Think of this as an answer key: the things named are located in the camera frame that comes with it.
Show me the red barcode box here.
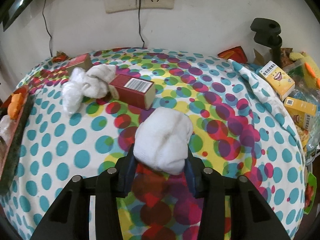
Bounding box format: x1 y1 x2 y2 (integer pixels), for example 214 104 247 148
108 74 156 110

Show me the white twisted sock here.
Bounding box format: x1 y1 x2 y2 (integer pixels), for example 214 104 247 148
62 64 116 115

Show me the orange rubber animal toy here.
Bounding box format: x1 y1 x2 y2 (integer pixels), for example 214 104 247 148
7 93 24 120

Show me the brown red small box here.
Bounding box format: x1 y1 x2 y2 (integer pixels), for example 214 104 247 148
66 54 93 75

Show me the clear plastic bag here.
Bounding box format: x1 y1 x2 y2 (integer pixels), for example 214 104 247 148
0 115 14 144

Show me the colourful polka dot bedsheet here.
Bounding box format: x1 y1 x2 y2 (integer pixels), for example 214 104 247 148
1 48 305 239

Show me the round red rusty tray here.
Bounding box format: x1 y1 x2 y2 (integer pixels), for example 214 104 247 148
0 85 33 195

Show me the red orange packet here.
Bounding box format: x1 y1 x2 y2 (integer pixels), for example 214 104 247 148
218 46 248 63

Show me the yellow medicine box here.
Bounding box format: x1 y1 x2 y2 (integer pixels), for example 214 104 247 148
284 96 317 131
259 61 295 101

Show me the red orange snack wrapper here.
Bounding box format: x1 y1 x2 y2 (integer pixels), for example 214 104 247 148
52 51 69 63

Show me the yellow plush toy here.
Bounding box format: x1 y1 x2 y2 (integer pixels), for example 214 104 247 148
289 52 320 89

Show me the black clamp stand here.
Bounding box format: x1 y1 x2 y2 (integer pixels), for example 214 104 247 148
250 18 283 67

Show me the black monitor cable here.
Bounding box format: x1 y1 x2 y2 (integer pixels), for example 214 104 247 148
42 0 54 58

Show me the black power cable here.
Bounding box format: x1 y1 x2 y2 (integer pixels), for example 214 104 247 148
137 0 146 49

